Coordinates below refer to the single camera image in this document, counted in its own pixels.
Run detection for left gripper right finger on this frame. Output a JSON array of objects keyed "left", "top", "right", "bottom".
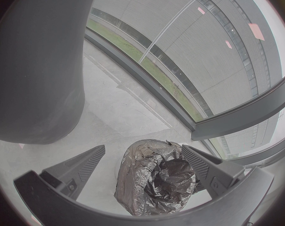
[{"left": 181, "top": 144, "right": 246, "bottom": 198}]

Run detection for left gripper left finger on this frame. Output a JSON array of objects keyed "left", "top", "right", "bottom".
[{"left": 41, "top": 145, "right": 106, "bottom": 199}]

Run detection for black plastic bag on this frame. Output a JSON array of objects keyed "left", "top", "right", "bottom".
[{"left": 114, "top": 139, "right": 197, "bottom": 216}]

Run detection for white trash bin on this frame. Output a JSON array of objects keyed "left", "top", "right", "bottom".
[{"left": 113, "top": 158, "right": 201, "bottom": 195}]

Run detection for window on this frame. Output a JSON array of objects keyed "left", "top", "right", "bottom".
[{"left": 85, "top": 0, "right": 285, "bottom": 167}]

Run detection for dark grey round chair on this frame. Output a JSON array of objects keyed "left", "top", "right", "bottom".
[{"left": 0, "top": 0, "right": 103, "bottom": 145}]

